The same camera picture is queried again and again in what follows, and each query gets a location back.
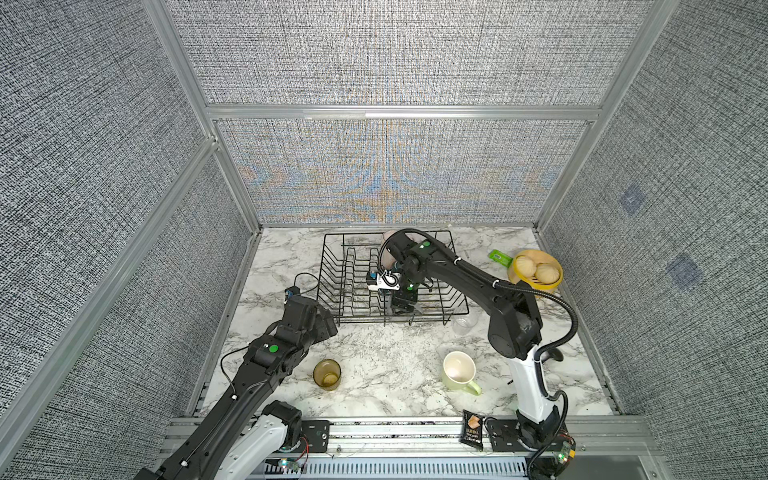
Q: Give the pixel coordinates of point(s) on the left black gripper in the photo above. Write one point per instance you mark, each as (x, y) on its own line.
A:
(325, 324)

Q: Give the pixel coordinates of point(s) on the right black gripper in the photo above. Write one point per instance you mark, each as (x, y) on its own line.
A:
(406, 298)

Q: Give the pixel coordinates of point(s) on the black wire dish rack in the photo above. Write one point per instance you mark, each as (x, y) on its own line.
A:
(352, 290)

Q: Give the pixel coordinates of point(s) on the amber glass cup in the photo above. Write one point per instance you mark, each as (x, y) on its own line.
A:
(327, 374)

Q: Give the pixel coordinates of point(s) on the clear glass cup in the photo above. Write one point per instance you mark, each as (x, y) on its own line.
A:
(463, 325)

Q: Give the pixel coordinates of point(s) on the light green ceramic mug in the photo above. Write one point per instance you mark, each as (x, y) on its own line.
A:
(458, 373)

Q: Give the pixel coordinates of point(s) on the pink ceramic mug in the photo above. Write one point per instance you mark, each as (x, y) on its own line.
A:
(387, 259)

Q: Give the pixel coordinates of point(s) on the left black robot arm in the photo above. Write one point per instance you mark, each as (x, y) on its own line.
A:
(268, 360)

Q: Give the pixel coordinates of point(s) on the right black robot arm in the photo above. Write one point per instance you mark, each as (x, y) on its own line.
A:
(514, 329)

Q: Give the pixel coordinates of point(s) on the round bread bun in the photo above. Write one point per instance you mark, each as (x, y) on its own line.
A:
(547, 274)
(525, 266)

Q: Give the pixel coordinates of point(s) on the black snack packet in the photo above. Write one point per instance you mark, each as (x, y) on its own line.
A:
(472, 430)

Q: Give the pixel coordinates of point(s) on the black stirring stick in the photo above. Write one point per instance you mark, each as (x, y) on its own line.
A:
(553, 354)

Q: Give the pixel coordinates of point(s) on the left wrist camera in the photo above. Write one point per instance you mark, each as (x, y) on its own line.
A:
(291, 292)

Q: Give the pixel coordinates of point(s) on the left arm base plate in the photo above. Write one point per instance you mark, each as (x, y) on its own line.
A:
(315, 436)

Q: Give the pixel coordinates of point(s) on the yellow bowl with green handle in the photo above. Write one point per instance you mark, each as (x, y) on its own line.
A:
(537, 256)

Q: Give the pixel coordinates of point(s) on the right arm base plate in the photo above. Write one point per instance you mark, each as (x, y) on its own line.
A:
(503, 435)

